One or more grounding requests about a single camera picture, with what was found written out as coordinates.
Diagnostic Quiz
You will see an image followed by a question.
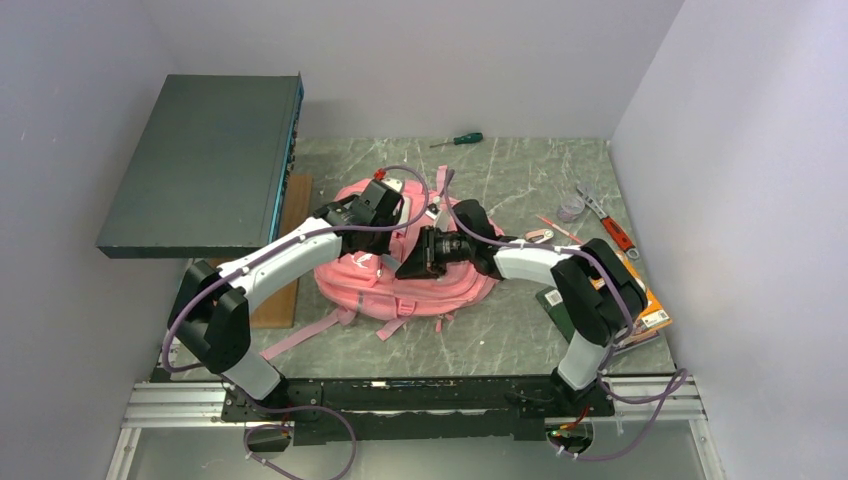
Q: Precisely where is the pink white stapler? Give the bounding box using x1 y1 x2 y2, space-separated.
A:
524 228 555 244

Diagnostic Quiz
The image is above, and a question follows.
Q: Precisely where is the red adjustable wrench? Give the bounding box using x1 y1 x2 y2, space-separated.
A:
575 184 640 260

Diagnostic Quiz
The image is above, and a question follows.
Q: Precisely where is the wooden board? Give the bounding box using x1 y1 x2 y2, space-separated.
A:
248 173 314 331

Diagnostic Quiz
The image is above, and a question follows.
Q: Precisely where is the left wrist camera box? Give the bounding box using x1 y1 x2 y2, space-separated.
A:
373 168 404 196

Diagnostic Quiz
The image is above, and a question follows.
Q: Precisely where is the pink pencil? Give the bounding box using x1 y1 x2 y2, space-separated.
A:
536 215 584 245

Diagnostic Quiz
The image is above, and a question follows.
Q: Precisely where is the clear tape roll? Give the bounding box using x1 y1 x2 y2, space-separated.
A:
556 194 586 223

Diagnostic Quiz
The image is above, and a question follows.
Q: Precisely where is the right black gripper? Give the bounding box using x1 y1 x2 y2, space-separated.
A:
395 225 475 279

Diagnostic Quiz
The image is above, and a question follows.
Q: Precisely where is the dark green book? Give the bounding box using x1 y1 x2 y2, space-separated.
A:
535 284 660 352

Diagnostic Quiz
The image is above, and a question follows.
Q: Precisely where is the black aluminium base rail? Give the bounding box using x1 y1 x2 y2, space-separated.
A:
122 374 704 445

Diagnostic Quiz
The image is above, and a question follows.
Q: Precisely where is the green handled screwdriver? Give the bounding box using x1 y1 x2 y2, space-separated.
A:
431 132 484 148

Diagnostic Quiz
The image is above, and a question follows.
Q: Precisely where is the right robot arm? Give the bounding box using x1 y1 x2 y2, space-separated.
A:
396 200 648 415

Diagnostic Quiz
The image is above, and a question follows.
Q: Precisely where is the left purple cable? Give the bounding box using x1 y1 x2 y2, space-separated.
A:
160 164 432 376

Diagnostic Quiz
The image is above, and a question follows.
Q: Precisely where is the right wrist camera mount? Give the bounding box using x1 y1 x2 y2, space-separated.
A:
425 197 450 224

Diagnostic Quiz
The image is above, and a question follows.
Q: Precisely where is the pink student backpack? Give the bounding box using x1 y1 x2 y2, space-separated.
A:
259 165 508 362

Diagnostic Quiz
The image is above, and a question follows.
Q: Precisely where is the purple cable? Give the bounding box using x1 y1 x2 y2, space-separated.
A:
440 168 690 464
160 164 432 376

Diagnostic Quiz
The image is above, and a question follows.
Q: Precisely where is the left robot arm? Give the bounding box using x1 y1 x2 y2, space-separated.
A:
163 179 404 420

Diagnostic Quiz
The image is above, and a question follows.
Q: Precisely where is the orange comic book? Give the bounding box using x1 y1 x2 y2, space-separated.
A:
616 251 673 336

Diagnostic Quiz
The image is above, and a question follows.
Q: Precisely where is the dark grey flat box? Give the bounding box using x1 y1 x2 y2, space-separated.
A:
96 74 304 259

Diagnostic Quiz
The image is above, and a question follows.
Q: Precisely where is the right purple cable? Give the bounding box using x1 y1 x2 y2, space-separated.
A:
440 168 690 464

